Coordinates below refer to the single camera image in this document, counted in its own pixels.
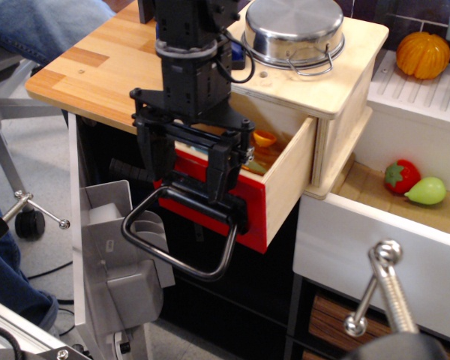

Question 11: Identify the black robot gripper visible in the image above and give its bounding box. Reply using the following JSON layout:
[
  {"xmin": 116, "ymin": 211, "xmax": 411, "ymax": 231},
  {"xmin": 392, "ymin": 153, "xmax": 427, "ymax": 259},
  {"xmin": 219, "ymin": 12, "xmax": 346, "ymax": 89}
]
[{"xmin": 130, "ymin": 1, "xmax": 254, "ymax": 200}]

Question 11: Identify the black metal drawer handle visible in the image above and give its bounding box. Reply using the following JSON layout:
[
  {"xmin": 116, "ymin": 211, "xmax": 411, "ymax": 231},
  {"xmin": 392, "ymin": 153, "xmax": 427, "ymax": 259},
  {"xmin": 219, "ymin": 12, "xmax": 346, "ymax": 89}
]
[{"xmin": 121, "ymin": 178, "xmax": 248, "ymax": 282}]

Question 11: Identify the red-fronted wooden drawer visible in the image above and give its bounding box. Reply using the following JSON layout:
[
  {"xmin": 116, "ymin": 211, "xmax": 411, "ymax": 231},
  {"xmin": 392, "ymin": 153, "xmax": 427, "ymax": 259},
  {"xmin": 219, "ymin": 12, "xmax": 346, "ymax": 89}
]
[{"xmin": 158, "ymin": 117, "xmax": 317, "ymax": 254}]

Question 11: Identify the light wooden box housing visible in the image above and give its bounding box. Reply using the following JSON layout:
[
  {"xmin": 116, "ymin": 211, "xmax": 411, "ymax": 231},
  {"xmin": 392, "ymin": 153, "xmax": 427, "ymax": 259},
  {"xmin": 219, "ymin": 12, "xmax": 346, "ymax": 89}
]
[{"xmin": 231, "ymin": 18, "xmax": 389, "ymax": 199}]

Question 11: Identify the orange glass pot lid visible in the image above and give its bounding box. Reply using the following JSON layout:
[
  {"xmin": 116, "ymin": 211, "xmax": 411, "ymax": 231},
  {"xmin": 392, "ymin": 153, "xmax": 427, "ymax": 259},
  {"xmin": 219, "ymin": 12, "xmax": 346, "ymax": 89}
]
[{"xmin": 241, "ymin": 129, "xmax": 286, "ymax": 176}]

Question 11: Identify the blue bar clamp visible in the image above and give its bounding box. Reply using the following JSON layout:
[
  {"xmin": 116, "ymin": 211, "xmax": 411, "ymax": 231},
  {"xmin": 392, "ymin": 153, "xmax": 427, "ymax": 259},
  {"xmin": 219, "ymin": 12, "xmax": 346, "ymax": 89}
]
[{"xmin": 155, "ymin": 25, "xmax": 246, "ymax": 70}]

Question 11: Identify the stainless steel pot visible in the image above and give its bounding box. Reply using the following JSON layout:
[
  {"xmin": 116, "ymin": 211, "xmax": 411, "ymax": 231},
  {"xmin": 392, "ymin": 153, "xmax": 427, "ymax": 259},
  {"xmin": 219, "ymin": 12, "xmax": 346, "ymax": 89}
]
[{"xmin": 242, "ymin": 0, "xmax": 345, "ymax": 77}]

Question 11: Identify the black caster wheel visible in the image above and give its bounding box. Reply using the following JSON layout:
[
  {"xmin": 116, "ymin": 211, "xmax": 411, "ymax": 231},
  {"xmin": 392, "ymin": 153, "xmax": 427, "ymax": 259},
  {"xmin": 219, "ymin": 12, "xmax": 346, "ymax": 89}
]
[{"xmin": 15, "ymin": 210, "xmax": 46, "ymax": 239}]

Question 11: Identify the red toy strawberry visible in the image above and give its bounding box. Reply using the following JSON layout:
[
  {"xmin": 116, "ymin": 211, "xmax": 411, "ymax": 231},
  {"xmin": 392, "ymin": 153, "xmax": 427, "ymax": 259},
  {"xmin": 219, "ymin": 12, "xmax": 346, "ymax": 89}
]
[{"xmin": 384, "ymin": 159, "xmax": 422, "ymax": 195}]

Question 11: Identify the silver metal clamp screw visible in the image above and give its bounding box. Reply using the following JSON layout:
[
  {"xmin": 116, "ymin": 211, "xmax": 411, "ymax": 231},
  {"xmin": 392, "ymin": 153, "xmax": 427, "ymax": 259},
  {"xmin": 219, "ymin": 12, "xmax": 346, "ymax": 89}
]
[{"xmin": 343, "ymin": 238, "xmax": 419, "ymax": 338}]

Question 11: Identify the white sink basin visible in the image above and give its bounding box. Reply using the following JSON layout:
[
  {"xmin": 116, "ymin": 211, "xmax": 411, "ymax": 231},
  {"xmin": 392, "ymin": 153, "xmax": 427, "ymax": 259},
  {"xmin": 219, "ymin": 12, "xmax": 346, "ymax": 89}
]
[{"xmin": 292, "ymin": 52, "xmax": 450, "ymax": 340}]

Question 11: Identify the person's blue jeans leg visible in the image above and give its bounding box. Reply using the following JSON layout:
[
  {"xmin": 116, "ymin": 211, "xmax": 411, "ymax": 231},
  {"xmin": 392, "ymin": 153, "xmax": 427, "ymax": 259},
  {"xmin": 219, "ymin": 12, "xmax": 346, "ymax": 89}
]
[{"xmin": 0, "ymin": 175, "xmax": 59, "ymax": 332}]

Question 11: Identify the green toy pear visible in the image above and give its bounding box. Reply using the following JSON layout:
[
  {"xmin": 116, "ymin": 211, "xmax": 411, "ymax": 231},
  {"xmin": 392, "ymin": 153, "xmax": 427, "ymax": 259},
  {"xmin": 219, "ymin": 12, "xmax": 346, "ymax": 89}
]
[{"xmin": 404, "ymin": 177, "xmax": 447, "ymax": 206}]

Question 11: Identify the orange toy pumpkin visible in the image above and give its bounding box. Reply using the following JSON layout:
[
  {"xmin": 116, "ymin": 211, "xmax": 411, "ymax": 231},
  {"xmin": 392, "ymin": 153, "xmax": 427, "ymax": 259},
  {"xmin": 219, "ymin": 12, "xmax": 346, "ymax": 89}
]
[{"xmin": 396, "ymin": 31, "xmax": 450, "ymax": 80}]

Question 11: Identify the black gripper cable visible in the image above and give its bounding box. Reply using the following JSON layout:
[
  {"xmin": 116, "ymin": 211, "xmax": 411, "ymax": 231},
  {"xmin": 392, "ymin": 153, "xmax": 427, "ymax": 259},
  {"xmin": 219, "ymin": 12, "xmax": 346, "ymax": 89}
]
[{"xmin": 215, "ymin": 31, "xmax": 257, "ymax": 84}]

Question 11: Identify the grey plastic bracket holder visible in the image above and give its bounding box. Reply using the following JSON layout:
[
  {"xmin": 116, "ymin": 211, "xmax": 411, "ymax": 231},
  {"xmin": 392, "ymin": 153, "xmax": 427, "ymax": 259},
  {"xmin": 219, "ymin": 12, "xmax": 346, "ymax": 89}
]
[{"xmin": 73, "ymin": 181, "xmax": 175, "ymax": 359}]

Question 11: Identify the silver clamp handle left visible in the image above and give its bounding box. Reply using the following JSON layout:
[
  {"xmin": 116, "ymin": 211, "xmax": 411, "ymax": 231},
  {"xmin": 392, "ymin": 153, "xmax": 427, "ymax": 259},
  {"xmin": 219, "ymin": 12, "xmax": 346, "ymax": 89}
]
[{"xmin": 0, "ymin": 190, "xmax": 71, "ymax": 239}]

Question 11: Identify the black floor cable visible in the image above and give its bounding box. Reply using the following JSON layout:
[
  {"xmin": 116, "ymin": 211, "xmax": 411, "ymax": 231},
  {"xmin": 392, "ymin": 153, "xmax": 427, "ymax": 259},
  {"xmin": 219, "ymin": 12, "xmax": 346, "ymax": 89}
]
[{"xmin": 26, "ymin": 260, "xmax": 76, "ymax": 337}]

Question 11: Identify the grey metal chair frame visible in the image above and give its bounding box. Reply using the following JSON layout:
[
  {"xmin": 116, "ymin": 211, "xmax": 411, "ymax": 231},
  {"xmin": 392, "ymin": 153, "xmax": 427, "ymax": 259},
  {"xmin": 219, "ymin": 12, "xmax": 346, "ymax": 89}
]
[{"xmin": 0, "ymin": 47, "xmax": 68, "ymax": 206}]

